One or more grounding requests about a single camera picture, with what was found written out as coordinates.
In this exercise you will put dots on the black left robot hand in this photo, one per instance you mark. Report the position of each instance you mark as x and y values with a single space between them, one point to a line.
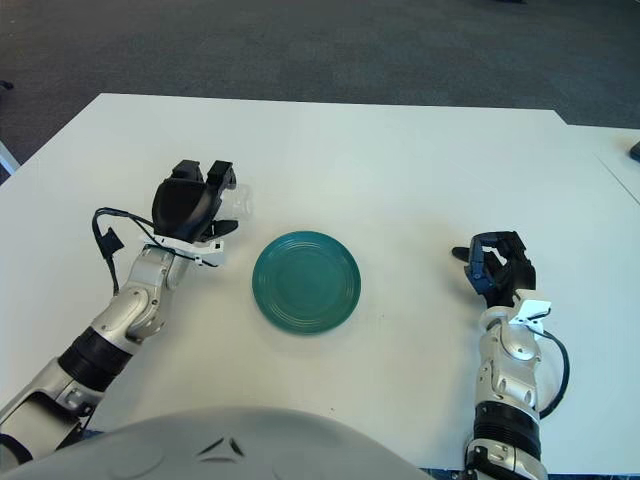
180 207

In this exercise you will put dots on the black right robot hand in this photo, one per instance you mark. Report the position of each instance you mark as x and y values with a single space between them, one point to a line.
520 275

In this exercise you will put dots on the clear bottle with blue cap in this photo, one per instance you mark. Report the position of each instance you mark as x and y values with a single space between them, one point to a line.
244 202

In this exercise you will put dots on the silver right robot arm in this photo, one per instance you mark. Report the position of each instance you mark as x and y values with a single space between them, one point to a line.
510 370

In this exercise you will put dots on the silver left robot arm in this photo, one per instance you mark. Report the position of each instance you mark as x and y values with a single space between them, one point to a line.
140 300

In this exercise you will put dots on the teal round plate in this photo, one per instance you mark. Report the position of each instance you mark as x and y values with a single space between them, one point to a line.
306 282

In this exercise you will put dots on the black flat device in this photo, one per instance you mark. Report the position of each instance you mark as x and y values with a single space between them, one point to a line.
636 150

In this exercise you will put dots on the grey robot torso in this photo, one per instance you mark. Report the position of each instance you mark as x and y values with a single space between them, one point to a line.
225 445

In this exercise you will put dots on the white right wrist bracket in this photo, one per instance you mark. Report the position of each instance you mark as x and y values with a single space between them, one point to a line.
534 308

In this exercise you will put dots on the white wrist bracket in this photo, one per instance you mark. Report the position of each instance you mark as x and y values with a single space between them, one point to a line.
212 252
534 308

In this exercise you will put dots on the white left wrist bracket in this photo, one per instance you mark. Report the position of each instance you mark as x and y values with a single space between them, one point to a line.
212 252

